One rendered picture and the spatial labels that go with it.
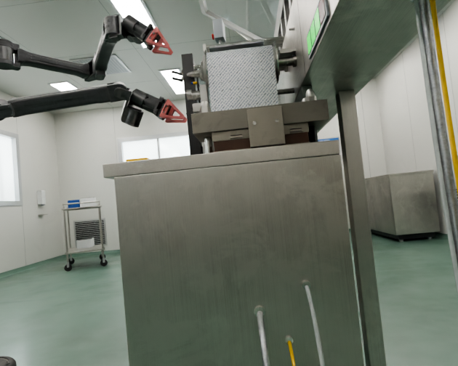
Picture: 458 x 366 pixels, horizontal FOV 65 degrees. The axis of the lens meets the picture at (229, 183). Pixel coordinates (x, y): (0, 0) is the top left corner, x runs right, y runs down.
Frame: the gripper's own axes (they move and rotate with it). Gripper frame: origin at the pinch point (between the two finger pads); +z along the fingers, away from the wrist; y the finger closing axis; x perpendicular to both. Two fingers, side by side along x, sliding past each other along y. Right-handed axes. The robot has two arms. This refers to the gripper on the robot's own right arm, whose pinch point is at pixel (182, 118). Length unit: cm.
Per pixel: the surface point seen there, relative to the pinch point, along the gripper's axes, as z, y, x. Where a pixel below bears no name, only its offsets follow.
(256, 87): 19.2, 0.3, 20.4
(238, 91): 13.7, 0.3, 16.6
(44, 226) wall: -275, -495, -218
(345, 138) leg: 56, -13, 20
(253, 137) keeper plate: 26.8, 22.3, 0.7
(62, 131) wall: -353, -556, -57
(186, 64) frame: -17.6, -33.2, 26.3
